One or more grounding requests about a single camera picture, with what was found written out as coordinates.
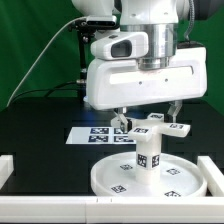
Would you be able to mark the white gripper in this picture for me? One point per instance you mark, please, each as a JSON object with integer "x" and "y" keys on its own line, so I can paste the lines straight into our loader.
{"x": 120, "y": 84}

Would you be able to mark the white cross-shaped table base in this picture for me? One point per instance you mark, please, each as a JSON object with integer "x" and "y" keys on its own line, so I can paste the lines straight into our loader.
{"x": 143, "y": 129}

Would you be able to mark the white round table top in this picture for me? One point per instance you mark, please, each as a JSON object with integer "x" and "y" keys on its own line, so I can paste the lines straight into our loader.
{"x": 127, "y": 175}

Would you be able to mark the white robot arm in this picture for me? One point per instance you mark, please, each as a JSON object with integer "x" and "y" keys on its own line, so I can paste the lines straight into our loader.
{"x": 138, "y": 59}

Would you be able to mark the white marker sheet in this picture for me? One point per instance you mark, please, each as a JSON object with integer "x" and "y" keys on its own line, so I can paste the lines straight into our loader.
{"x": 97, "y": 135}

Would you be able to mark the white left fence block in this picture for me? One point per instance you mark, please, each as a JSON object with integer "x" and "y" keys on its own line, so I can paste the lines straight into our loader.
{"x": 6, "y": 168}

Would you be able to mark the white right fence rail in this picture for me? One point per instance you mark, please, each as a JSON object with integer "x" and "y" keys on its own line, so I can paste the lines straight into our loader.
{"x": 214, "y": 177}

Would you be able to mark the white fence rail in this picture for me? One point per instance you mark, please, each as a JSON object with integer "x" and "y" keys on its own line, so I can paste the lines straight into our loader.
{"x": 33, "y": 209}
{"x": 214, "y": 177}

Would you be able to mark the white front fence rail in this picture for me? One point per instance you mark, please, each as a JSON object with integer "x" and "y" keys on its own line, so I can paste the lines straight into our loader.
{"x": 33, "y": 209}

